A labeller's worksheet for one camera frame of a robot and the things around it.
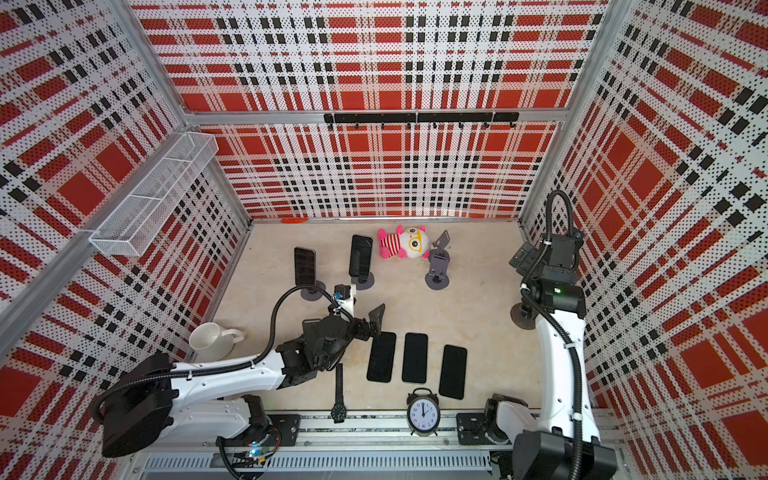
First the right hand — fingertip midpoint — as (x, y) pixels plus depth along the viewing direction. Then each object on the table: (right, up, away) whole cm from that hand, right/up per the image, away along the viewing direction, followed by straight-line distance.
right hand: (541, 263), depth 72 cm
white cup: (-90, -24, +13) cm, 94 cm away
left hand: (-43, -12, +6) cm, 45 cm away
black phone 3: (-19, -32, +13) cm, 40 cm away
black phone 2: (-31, -28, +14) cm, 44 cm away
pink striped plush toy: (-31, +6, +32) cm, 45 cm away
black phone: (-65, -2, +20) cm, 68 cm away
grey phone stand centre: (-22, -6, +26) cm, 35 cm away
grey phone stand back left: (-65, -11, +24) cm, 70 cm away
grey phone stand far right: (+3, -17, +19) cm, 26 cm away
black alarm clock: (-29, -38, +2) cm, 48 cm away
